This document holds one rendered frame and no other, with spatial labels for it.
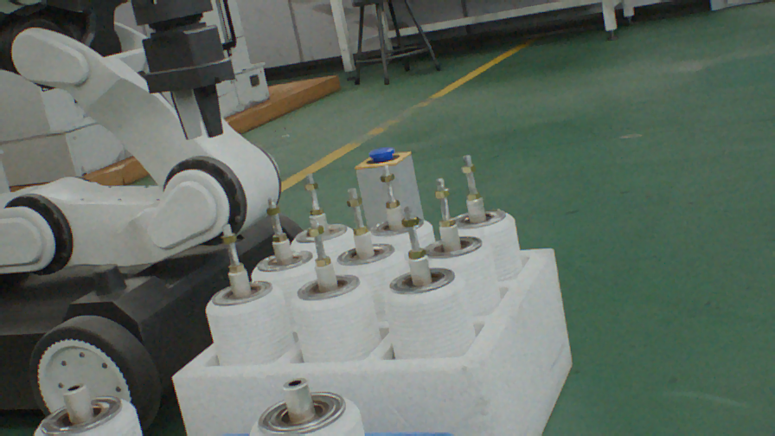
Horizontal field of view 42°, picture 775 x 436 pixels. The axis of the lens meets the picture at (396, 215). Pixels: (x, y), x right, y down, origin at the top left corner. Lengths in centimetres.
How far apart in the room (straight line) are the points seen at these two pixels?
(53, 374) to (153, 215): 28
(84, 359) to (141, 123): 37
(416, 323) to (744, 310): 65
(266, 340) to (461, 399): 26
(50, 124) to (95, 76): 225
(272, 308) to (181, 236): 39
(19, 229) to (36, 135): 213
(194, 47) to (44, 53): 54
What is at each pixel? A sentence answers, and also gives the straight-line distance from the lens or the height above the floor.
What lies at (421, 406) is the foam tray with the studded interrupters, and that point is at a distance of 111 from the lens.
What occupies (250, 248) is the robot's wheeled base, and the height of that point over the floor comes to 18.
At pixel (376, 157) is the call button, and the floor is 32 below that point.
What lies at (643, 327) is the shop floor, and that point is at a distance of 158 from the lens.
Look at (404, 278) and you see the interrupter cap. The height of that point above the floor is 25.
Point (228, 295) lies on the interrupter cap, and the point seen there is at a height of 25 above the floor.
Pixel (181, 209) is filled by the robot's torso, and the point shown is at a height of 31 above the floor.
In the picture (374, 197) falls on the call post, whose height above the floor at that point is 26.
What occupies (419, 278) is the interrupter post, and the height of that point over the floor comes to 26.
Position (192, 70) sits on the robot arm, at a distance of 115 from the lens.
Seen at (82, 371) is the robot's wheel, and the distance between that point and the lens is 154.
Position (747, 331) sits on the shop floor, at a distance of 153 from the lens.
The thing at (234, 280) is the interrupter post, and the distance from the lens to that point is 123.
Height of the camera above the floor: 60
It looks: 14 degrees down
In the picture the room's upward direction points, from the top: 11 degrees counter-clockwise
